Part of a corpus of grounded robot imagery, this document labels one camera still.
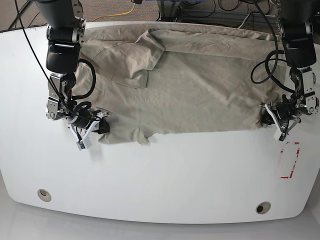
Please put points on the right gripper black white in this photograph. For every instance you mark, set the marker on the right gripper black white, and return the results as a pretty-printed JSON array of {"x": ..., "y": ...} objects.
[{"x": 82, "y": 127}]

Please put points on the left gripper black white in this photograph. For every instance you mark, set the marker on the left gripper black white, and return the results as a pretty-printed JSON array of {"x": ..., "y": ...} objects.
[{"x": 285, "y": 116}]

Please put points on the beige grey t-shirt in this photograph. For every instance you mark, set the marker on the beige grey t-shirt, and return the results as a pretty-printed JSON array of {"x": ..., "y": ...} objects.
[{"x": 177, "y": 78}]

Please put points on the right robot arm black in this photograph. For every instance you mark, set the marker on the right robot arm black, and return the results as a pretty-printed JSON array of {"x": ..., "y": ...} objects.
[{"x": 65, "y": 35}]

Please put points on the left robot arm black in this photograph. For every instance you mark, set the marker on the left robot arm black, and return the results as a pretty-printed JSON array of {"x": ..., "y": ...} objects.
[{"x": 298, "y": 21}]

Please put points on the red tape rectangle marking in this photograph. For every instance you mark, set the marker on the red tape rectangle marking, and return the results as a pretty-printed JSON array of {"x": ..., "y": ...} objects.
[{"x": 287, "y": 160}]

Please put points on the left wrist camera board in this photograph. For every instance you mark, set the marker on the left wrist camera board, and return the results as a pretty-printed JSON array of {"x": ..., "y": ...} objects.
[{"x": 279, "y": 135}]

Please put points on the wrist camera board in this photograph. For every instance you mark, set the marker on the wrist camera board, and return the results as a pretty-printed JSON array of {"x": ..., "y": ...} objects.
[
  {"x": 279, "y": 135},
  {"x": 84, "y": 144}
]

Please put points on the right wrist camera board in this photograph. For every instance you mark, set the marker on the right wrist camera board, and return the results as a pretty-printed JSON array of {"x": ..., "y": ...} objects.
[{"x": 84, "y": 144}]

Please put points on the right table cable grommet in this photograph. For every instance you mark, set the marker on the right table cable grommet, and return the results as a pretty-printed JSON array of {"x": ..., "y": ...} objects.
[{"x": 263, "y": 208}]

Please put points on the table cable grommet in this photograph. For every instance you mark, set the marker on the table cable grommet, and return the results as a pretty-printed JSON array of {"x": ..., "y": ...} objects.
[
  {"x": 44, "y": 195},
  {"x": 263, "y": 208}
]

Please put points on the left table cable grommet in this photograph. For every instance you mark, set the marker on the left table cable grommet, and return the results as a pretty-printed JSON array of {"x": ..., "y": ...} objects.
[{"x": 44, "y": 195}]

